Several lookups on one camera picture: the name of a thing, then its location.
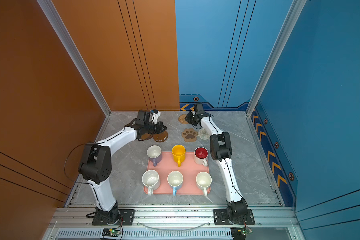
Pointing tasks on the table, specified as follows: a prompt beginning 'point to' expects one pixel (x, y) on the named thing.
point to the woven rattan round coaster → (181, 119)
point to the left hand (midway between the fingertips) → (167, 126)
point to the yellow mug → (179, 153)
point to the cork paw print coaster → (189, 135)
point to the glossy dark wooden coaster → (160, 137)
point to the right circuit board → (239, 233)
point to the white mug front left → (151, 180)
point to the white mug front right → (203, 181)
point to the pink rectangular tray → (188, 169)
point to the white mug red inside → (200, 155)
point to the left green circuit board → (111, 232)
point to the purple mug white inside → (154, 153)
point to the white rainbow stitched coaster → (203, 134)
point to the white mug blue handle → (175, 179)
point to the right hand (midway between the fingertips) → (184, 118)
